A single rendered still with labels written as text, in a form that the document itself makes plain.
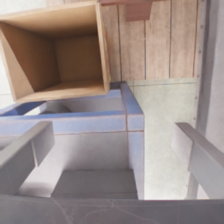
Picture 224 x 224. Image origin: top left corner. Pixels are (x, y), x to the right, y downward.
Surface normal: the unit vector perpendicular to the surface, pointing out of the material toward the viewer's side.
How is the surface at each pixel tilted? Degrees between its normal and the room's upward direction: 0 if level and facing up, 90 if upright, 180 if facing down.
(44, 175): 0
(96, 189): 90
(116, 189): 90
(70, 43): 0
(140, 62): 0
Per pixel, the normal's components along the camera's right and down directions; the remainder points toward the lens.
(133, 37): -0.02, 0.30
